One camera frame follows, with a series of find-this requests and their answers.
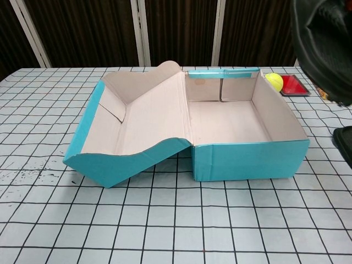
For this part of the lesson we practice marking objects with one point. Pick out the red flat case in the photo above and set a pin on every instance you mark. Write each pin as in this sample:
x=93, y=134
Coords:
x=291, y=83

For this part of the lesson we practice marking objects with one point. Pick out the yellow-green tennis ball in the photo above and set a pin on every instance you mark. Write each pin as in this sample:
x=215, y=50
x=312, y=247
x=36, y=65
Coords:
x=275, y=81

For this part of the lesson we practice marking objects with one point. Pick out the black corrugated partition panel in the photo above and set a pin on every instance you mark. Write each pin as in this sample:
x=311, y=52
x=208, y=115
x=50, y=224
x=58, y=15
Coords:
x=255, y=30
x=88, y=30
x=181, y=30
x=11, y=41

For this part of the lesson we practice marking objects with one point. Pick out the white checked tablecloth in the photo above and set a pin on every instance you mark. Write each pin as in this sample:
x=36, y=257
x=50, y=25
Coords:
x=165, y=220

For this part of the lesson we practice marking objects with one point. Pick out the black rubber slipper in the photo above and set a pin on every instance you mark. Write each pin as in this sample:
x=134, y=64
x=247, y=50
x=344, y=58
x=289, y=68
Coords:
x=324, y=68
x=345, y=145

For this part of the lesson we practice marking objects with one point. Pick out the light blue cardboard shoe box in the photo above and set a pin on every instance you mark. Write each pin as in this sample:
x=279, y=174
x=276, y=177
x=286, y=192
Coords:
x=233, y=121

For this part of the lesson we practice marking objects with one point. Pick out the white metal partition post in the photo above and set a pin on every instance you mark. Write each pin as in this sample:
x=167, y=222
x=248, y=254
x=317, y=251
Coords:
x=139, y=33
x=297, y=61
x=220, y=33
x=30, y=33

